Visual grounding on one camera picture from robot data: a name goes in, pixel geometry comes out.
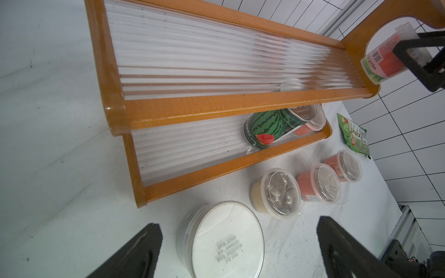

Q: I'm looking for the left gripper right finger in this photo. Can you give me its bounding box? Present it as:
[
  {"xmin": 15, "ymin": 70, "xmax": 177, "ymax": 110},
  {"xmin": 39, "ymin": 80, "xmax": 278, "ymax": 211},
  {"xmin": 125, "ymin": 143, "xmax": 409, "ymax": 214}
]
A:
[{"xmin": 316, "ymin": 216, "xmax": 399, "ymax": 278}]

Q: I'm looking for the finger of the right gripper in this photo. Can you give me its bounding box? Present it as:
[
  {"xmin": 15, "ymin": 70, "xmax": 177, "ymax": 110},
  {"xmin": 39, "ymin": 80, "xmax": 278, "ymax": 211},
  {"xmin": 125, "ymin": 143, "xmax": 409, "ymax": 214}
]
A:
[{"xmin": 393, "ymin": 31, "xmax": 445, "ymax": 92}]

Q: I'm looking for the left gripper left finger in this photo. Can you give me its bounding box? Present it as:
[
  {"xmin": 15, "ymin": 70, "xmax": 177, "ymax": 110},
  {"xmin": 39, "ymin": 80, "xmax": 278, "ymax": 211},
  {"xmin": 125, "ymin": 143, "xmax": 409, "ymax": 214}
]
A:
[{"xmin": 89, "ymin": 223, "xmax": 163, "ymax": 278}]

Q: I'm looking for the red seed cup top shelf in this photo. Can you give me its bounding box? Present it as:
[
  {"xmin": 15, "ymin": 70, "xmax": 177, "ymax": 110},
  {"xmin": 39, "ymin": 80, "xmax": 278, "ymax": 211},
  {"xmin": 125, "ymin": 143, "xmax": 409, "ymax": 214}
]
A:
[{"xmin": 297, "ymin": 163, "xmax": 342, "ymax": 205}]

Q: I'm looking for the red seed cup shelf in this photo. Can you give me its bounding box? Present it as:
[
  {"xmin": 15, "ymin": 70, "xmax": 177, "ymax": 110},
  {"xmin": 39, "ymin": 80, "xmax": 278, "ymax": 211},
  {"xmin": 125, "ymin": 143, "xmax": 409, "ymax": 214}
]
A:
[
  {"xmin": 294, "ymin": 104, "xmax": 327, "ymax": 136},
  {"xmin": 297, "ymin": 163, "xmax": 342, "ymax": 205}
]

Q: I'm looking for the tall white-lid seed jar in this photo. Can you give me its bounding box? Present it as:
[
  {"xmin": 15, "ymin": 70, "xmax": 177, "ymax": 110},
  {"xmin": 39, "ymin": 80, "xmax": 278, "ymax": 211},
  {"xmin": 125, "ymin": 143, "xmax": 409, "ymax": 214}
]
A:
[{"xmin": 176, "ymin": 201, "xmax": 265, "ymax": 278}]

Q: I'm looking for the yellow seed cup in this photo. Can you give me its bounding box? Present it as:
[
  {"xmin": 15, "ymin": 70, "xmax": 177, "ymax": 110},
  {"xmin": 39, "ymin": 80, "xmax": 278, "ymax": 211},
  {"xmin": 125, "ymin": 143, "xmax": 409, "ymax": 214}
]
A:
[{"xmin": 249, "ymin": 168, "xmax": 302, "ymax": 220}]

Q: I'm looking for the red seed cup bottom shelf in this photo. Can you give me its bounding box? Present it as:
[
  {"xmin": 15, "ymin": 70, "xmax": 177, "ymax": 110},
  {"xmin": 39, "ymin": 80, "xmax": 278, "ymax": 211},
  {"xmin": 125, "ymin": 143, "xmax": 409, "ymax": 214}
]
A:
[{"xmin": 294, "ymin": 104, "xmax": 327, "ymax": 136}]

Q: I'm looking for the wooden three-tier shelf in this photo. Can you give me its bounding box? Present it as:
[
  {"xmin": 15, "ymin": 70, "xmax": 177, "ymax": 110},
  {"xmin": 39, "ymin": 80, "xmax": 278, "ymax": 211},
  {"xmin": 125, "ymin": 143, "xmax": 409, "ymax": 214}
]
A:
[{"xmin": 85, "ymin": 1, "xmax": 445, "ymax": 207}]

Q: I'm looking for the green snack packet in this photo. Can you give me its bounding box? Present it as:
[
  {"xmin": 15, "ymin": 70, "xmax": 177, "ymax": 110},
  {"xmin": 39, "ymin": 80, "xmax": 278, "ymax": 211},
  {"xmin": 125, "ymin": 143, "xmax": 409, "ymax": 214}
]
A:
[{"xmin": 337, "ymin": 114, "xmax": 371, "ymax": 159}]

